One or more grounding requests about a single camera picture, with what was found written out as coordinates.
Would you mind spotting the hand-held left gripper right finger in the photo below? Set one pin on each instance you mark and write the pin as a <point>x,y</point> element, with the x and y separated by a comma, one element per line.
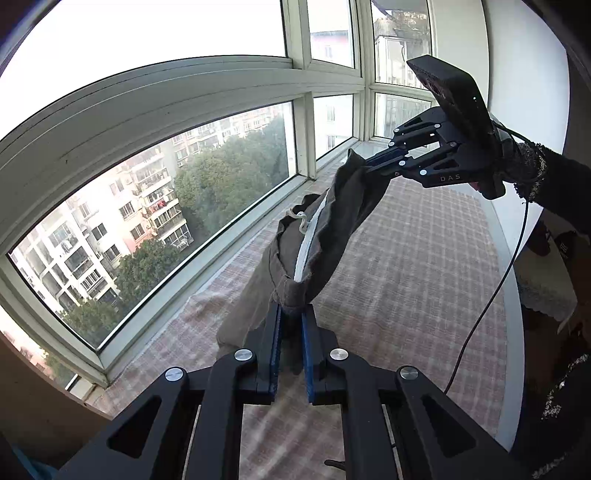
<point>308,364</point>

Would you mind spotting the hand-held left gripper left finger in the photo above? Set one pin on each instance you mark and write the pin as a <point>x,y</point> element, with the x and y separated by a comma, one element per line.
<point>276,355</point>

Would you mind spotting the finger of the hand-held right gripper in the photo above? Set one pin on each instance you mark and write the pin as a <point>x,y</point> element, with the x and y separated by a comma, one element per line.
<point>415,165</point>
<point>415,134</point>

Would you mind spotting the dark grey pants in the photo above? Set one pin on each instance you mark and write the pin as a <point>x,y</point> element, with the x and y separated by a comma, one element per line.
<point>332,221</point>

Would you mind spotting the person's right forearm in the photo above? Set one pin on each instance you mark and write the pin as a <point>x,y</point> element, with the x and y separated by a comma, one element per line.
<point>563,184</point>

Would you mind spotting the pink plaid blanket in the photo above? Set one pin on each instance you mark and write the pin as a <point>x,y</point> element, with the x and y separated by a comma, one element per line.
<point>415,277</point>

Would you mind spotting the dark object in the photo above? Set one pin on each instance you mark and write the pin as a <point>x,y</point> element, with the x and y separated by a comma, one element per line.
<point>540,240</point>

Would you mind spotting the white lace cloth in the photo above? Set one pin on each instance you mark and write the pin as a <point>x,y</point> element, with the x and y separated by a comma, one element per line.
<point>545,295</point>

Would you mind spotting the green trees outside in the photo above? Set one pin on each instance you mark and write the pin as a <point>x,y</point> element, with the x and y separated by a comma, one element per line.
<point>221,180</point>

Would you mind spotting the apartment buildings outside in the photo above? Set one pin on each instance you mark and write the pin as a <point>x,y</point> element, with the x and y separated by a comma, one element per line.
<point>92,240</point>

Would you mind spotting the light wooden board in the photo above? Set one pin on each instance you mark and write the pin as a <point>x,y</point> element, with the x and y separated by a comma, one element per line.
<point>37,406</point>

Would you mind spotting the person's black knit sweater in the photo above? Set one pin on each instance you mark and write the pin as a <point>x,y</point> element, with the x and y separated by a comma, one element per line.
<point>568,415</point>

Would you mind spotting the white window frame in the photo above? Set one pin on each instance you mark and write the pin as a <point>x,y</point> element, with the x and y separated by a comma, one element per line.
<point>138,106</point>

